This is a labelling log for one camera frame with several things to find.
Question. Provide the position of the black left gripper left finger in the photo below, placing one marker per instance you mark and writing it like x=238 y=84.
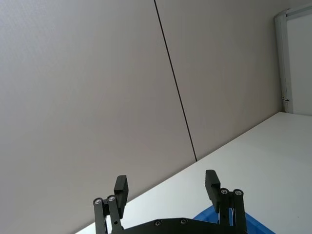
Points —
x=121 y=195

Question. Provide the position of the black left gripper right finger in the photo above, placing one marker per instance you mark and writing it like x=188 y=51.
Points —
x=214 y=192

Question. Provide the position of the blue plastic bin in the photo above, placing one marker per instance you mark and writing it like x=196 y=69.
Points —
x=253 y=223

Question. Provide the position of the white window frame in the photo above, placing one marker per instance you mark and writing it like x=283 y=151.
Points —
x=284 y=58

